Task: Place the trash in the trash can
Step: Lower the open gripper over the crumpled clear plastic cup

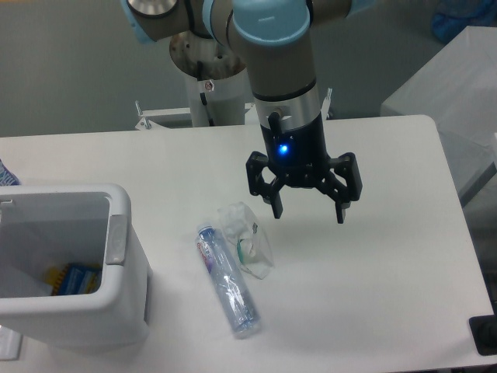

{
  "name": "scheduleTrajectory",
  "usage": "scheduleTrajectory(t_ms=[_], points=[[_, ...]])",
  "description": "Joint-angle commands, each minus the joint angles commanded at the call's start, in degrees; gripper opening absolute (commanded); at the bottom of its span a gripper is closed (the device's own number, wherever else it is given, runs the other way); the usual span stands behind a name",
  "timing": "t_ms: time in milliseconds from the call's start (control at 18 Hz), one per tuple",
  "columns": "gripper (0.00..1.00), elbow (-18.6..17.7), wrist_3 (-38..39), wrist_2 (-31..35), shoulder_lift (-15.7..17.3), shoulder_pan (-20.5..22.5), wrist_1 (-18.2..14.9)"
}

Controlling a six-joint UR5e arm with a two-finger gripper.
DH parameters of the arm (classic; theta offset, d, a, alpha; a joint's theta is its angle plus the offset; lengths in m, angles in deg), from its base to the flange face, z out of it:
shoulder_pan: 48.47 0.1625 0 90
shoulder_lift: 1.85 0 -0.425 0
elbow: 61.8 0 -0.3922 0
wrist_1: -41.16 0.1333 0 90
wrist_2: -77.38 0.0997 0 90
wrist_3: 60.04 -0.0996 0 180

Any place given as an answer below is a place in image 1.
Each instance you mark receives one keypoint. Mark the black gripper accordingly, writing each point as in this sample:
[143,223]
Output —
[298,158]

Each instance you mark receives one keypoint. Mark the clear plastic bag trash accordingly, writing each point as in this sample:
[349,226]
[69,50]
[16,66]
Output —
[247,237]

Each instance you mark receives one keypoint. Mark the clear plastic water bottle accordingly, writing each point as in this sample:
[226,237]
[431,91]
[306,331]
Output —
[229,284]

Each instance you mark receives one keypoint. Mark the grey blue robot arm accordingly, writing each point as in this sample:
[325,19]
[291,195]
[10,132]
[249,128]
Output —
[272,38]

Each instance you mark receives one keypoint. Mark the white plastic trash can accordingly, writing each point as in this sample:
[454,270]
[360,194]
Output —
[51,226]

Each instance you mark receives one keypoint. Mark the blue yellow trash package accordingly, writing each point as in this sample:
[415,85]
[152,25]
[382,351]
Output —
[74,279]

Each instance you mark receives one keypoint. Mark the white covered side table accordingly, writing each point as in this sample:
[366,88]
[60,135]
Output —
[457,89]

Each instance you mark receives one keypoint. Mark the blue plastic bag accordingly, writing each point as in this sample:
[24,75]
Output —
[451,17]

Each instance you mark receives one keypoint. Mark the black device at edge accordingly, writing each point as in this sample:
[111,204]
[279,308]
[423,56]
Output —
[483,329]

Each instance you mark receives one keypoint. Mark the blue white patterned packet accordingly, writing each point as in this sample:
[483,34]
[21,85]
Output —
[7,178]

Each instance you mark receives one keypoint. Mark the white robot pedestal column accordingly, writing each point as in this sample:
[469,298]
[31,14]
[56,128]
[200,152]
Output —
[215,80]

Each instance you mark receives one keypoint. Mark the white pedestal base frame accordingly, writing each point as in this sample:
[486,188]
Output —
[148,120]

